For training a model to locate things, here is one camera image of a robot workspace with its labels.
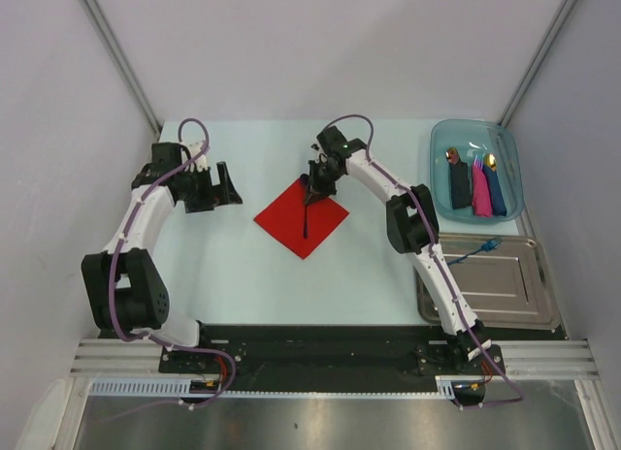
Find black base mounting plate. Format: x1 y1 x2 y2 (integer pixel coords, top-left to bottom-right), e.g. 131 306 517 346
158 325 505 395

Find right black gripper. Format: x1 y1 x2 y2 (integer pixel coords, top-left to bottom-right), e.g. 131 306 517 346
305 160 343 207

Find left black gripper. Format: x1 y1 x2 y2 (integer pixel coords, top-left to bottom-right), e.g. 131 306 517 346
179 162 241 213

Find aluminium rail profile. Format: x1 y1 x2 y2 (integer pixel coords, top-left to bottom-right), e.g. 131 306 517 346
70 339 600 380

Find purple metal spoon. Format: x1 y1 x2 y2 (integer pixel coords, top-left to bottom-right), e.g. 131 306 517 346
300 174 310 240

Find black rolled napkin bundle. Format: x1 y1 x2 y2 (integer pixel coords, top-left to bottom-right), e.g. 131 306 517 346
445 147 473 209

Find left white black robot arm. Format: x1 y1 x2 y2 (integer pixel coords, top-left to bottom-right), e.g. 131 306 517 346
82 143 243 372

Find blue transparent plastic bin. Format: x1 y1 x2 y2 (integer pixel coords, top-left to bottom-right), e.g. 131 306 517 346
429 119 524 225

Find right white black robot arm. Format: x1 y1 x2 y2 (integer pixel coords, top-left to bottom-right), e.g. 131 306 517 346
303 125 498 373

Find stainless steel tray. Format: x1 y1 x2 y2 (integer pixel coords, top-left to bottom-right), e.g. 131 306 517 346
440 233 561 331

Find white slotted cable duct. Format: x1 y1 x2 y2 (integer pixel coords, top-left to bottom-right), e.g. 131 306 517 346
89 377 455 400

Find navy rolled napkin bundle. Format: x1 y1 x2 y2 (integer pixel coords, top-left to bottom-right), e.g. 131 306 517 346
483 153 507 216

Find pink rolled napkin bundle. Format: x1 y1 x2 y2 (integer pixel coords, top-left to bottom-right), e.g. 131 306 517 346
472 156 493 217

